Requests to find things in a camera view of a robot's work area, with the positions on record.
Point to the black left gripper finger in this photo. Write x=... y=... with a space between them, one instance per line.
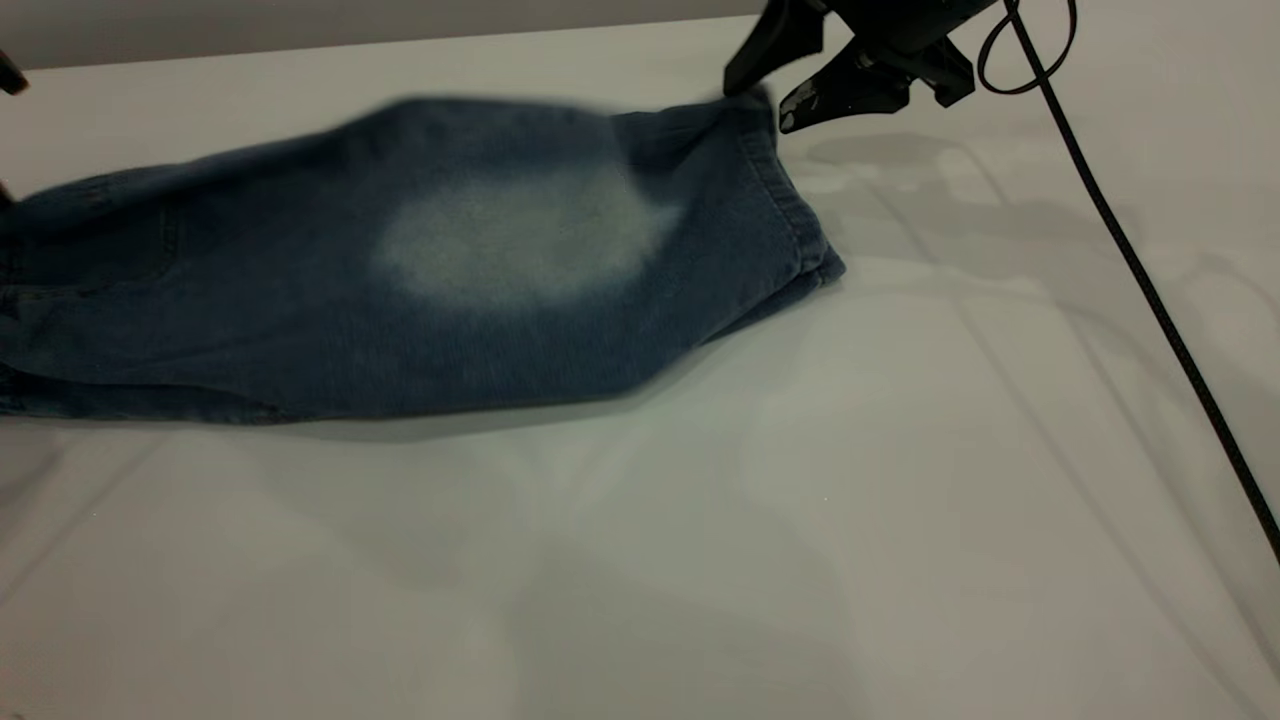
x=10 y=78

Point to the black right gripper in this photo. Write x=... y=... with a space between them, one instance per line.
x=900 y=25

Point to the blue denim shorts with print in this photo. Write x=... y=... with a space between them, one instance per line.
x=300 y=330

